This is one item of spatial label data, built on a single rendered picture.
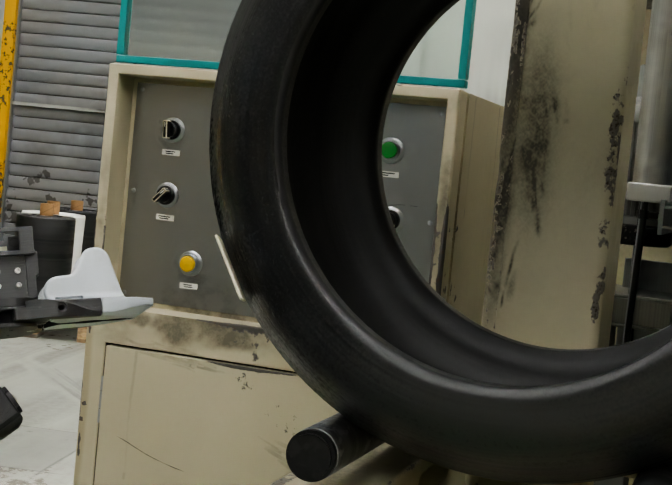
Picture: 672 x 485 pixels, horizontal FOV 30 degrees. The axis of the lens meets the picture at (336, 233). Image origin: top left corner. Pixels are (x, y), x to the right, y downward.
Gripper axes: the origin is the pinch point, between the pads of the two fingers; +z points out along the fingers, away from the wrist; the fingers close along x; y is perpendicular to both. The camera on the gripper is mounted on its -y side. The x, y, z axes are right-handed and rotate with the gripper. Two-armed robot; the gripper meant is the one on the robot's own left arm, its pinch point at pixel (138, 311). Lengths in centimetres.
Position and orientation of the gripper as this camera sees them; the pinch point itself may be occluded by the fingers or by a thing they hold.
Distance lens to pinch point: 107.6
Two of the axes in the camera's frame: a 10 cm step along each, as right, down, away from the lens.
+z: 9.3, -0.6, 3.6
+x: -3.4, 2.1, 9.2
